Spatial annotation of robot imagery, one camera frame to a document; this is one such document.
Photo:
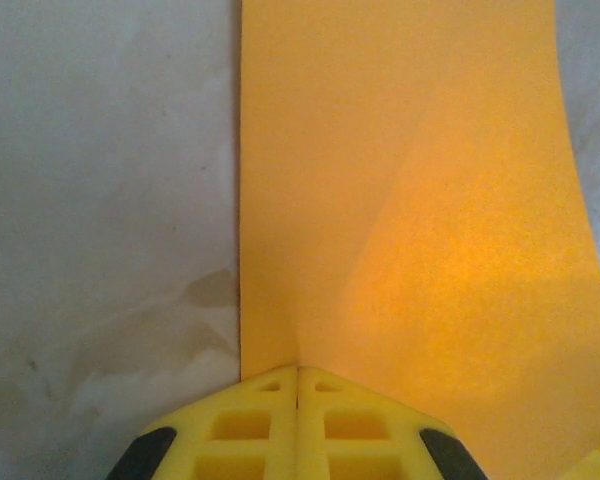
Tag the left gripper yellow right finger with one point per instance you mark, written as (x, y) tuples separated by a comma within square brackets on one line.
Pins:
[(360, 430)]

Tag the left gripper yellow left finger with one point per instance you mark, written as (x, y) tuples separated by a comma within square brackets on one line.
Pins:
[(240, 430)]

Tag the orange paper sheet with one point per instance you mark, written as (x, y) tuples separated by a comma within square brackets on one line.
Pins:
[(405, 200)]

